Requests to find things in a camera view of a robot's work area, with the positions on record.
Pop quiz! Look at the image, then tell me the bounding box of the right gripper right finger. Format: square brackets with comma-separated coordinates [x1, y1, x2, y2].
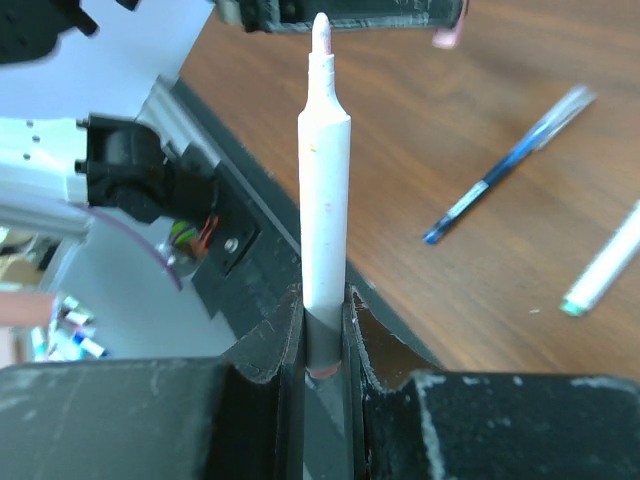
[342, 288, 639, 479]

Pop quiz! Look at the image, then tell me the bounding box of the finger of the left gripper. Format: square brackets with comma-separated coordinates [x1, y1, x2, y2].
[214, 0, 468, 33]

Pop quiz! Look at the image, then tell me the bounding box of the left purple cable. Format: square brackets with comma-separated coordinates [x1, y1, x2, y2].
[84, 204, 184, 292]

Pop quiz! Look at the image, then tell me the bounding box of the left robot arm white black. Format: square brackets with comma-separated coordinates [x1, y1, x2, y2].
[1, 1, 468, 236]

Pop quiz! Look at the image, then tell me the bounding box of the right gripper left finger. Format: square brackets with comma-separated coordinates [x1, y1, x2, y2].
[1, 286, 305, 480]

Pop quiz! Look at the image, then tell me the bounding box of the blue pen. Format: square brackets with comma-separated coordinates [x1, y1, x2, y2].
[423, 85, 596, 245]

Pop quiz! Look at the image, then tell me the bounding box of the white pen pink end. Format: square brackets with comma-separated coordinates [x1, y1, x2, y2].
[297, 12, 351, 378]

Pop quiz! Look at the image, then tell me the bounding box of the white pen green tip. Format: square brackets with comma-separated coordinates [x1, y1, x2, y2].
[559, 202, 639, 317]

